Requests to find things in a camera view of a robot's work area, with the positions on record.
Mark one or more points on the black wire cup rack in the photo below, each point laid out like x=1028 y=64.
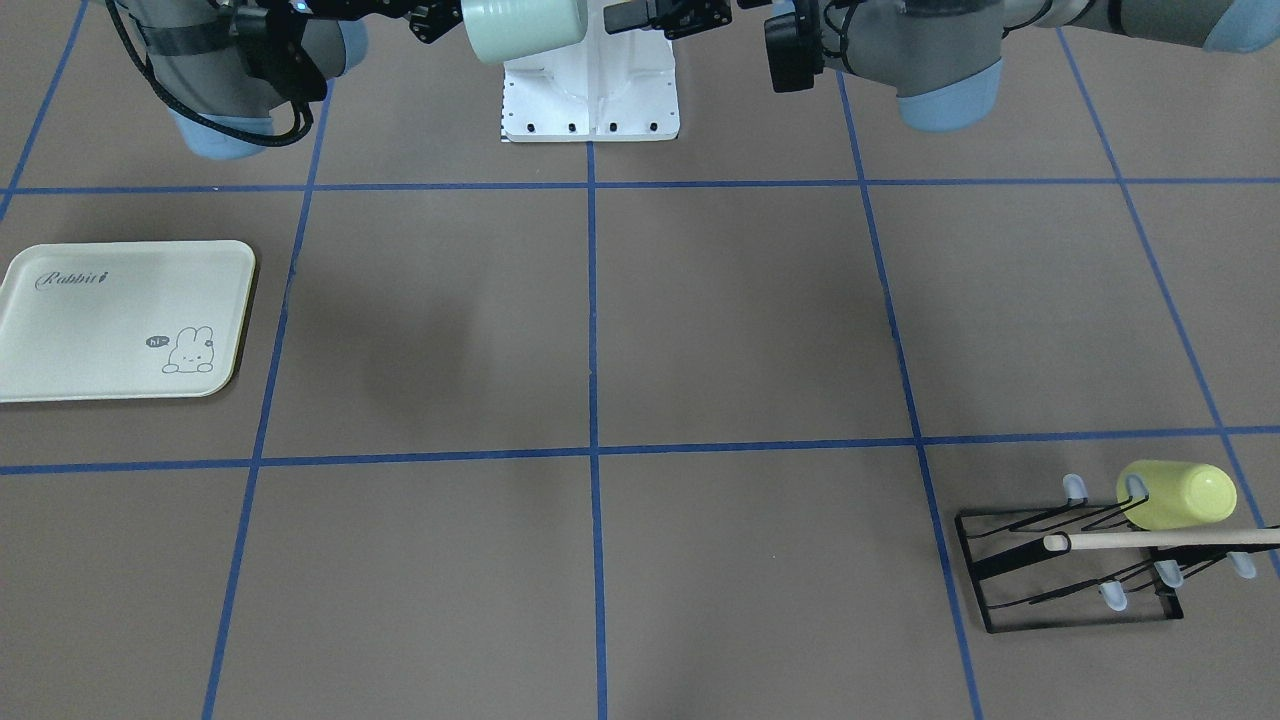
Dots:
x=1086 y=563

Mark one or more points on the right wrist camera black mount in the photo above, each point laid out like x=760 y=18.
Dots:
x=269 y=40

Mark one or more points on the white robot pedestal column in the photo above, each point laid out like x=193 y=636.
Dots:
x=608 y=88

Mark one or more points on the yellow plastic cup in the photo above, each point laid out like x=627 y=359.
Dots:
x=1169 y=495

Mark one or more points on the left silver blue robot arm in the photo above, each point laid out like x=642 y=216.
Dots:
x=944 y=59

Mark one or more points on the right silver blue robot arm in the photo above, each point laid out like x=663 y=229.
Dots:
x=239 y=77

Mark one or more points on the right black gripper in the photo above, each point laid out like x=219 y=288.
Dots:
x=372 y=9

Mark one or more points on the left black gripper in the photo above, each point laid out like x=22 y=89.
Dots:
x=690 y=10

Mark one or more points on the cream rabbit print tray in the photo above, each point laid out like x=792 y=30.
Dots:
x=123 y=320

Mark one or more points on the pale green plastic cup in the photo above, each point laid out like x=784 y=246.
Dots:
x=500 y=31

